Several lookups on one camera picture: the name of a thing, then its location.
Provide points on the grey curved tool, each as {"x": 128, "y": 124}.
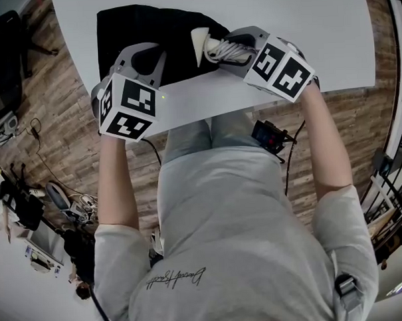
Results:
{"x": 56, "y": 196}

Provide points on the person's left forearm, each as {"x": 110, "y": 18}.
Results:
{"x": 117, "y": 180}

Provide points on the person's grey shirt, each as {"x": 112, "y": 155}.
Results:
{"x": 230, "y": 228}

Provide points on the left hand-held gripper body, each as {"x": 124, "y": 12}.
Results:
{"x": 132, "y": 103}

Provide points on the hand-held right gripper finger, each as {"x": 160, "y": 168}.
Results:
{"x": 252, "y": 33}
{"x": 237, "y": 69}

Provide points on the black device with red buttons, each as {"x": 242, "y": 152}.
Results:
{"x": 264, "y": 133}

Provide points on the black metal railing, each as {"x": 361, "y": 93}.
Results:
{"x": 393, "y": 194}

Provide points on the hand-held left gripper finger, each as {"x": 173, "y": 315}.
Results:
{"x": 158, "y": 67}
{"x": 125, "y": 58}

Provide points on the black fabric bag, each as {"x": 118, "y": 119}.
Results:
{"x": 122, "y": 30}

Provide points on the white tray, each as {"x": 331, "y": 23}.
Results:
{"x": 45, "y": 246}

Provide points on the person's light blue jeans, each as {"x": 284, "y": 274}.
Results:
{"x": 187, "y": 140}

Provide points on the white hair dryer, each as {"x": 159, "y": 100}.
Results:
{"x": 200, "y": 40}

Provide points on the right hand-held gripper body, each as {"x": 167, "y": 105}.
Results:
{"x": 280, "y": 70}

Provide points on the white floor device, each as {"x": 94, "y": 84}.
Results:
{"x": 3, "y": 127}

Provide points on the person's right forearm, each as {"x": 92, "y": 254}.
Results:
{"x": 326, "y": 144}

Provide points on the black office chair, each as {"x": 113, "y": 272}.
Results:
{"x": 3, "y": 55}

